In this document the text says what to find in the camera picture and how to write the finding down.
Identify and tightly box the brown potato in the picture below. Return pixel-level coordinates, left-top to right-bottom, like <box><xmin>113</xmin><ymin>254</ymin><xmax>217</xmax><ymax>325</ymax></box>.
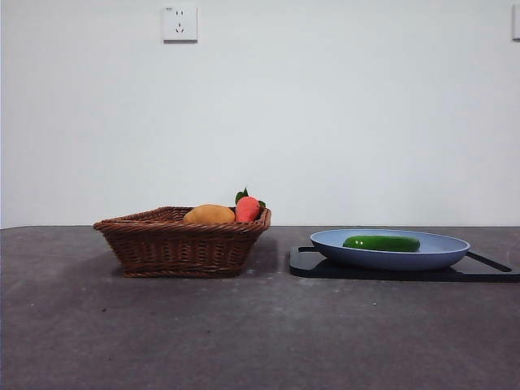
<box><xmin>183</xmin><ymin>203</ymin><xmax>236</xmax><ymax>223</ymax></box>

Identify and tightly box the white wall socket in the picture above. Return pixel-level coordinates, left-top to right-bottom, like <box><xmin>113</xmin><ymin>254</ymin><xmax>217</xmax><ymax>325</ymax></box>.
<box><xmin>162</xmin><ymin>5</ymin><xmax>199</xmax><ymax>43</ymax></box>

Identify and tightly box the black flat tray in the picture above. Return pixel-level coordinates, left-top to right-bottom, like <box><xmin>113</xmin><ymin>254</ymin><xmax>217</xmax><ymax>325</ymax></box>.
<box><xmin>288</xmin><ymin>245</ymin><xmax>520</xmax><ymax>284</ymax></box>

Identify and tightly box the blue round plate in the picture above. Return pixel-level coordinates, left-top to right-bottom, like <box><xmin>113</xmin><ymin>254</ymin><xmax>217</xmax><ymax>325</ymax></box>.
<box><xmin>310</xmin><ymin>228</ymin><xmax>471</xmax><ymax>272</ymax></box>

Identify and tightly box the green pepper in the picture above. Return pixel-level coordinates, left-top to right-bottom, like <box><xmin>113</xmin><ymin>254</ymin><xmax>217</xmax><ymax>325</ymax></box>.
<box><xmin>342</xmin><ymin>235</ymin><xmax>421</xmax><ymax>253</ymax></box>

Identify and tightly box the brown wicker basket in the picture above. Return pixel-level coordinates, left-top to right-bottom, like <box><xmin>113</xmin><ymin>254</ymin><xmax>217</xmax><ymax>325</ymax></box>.
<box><xmin>92</xmin><ymin>206</ymin><xmax>272</xmax><ymax>279</ymax></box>

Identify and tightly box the orange carrot with green leaves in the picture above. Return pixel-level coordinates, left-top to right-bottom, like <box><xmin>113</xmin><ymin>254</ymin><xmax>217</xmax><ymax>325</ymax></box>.
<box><xmin>234</xmin><ymin>185</ymin><xmax>267</xmax><ymax>223</ymax></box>

